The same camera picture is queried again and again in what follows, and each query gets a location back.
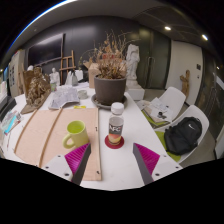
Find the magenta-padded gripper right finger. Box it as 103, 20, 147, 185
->
132, 142, 184, 186

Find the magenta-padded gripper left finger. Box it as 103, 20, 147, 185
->
43, 142, 92, 186

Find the clear white-capped drink bottle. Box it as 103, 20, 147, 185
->
107, 101, 126, 146

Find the green seat cushion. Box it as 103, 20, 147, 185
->
154, 130, 183, 163

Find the yellow-green mug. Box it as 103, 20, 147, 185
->
62, 120, 90, 150

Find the flat round red coaster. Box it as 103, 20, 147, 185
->
104, 134, 125, 150

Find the black backpack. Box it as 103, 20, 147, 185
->
163, 116, 203, 156

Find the beige wooden panel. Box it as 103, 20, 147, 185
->
13, 107, 103, 182

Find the stack of papers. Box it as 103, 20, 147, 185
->
143, 97, 174, 124

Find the grey plant saucer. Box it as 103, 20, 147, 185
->
91, 93, 128, 111

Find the printed newspaper sheet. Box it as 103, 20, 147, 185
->
48, 86, 81, 110

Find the small white cup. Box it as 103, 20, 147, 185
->
77, 89, 89, 100

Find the white plastic chair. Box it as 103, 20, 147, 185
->
154, 104, 210, 164
64, 69, 84, 86
138, 86, 187, 126

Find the colourful booklet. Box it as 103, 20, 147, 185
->
0, 110, 23, 134

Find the dried plant in grey pot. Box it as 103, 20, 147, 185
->
81, 31, 129, 106

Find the grey spray bottle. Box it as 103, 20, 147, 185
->
70, 71, 79, 87

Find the wooden figure sculpture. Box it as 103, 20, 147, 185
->
179, 69, 191, 99

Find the brown cardboard box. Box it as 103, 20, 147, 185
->
83, 61, 101, 89

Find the small white bust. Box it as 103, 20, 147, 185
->
49, 67, 61, 87

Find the black desktop device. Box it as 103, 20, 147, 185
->
0, 95, 18, 118

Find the wooden easel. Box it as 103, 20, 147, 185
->
59, 49, 77, 81

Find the white plaster statue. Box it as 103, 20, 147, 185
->
125, 43, 141, 89

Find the white display board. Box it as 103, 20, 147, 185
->
8, 49, 26, 98

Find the white pedestal block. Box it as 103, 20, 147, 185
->
126, 84, 146, 102

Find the black wall screen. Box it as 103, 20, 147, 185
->
27, 33, 65, 67

